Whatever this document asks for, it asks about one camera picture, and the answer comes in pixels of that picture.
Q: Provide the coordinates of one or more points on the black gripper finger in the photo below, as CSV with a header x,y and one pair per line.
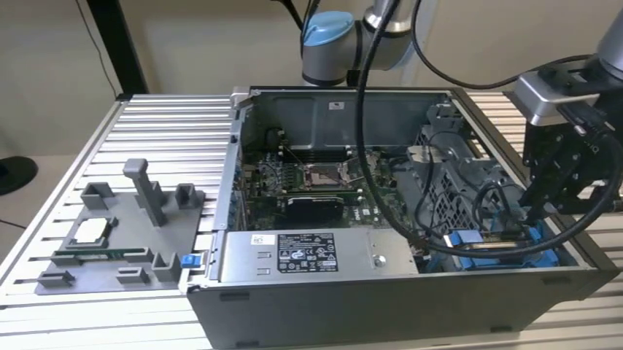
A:
x,y
541,182
574,189

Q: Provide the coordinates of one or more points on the hard disk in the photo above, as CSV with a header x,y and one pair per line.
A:
x,y
506,255

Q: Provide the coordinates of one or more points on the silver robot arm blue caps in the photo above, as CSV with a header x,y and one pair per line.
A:
x,y
335,51

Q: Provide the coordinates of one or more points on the grey metal disk bay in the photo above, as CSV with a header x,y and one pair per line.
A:
x,y
438,197

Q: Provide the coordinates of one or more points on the CPU socket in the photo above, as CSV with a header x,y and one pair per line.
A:
x,y
323,176

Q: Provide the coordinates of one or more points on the green motherboard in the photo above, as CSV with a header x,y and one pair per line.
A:
x,y
317,182

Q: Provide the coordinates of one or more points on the black graphics card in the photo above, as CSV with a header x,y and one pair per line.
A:
x,y
311,208

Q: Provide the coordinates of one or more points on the silver power supply unit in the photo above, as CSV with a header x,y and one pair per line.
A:
x,y
317,255

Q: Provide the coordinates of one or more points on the black open PC case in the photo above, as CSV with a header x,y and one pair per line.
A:
x,y
370,313

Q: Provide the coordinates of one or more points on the blue case latch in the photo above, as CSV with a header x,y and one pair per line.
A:
x,y
191,261

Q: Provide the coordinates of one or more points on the grey parts rack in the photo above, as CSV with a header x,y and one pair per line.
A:
x,y
127,237

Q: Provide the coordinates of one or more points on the green RAM stick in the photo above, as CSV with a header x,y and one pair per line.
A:
x,y
104,252

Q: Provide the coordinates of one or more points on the silver CPU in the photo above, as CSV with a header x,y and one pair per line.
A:
x,y
90,230

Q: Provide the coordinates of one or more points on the black round stand base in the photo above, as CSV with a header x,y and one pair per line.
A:
x,y
16,175

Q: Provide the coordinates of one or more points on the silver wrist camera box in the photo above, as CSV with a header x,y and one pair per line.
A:
x,y
545,98

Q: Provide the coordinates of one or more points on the black upright post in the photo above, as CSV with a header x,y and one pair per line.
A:
x,y
116,43

